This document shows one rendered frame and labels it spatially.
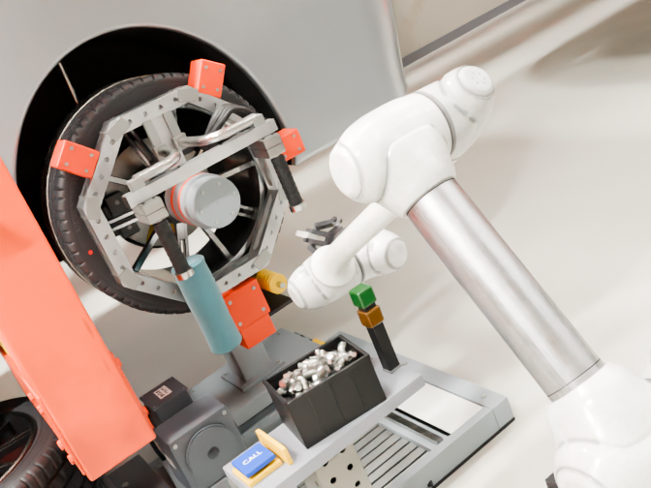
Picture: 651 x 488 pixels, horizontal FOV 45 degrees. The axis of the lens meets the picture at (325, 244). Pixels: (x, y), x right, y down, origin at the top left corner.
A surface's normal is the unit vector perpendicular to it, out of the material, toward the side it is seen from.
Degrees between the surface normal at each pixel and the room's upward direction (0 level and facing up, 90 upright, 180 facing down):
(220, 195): 90
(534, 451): 0
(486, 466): 0
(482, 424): 90
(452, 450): 90
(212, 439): 90
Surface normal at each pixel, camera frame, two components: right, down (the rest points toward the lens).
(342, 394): 0.41, 0.19
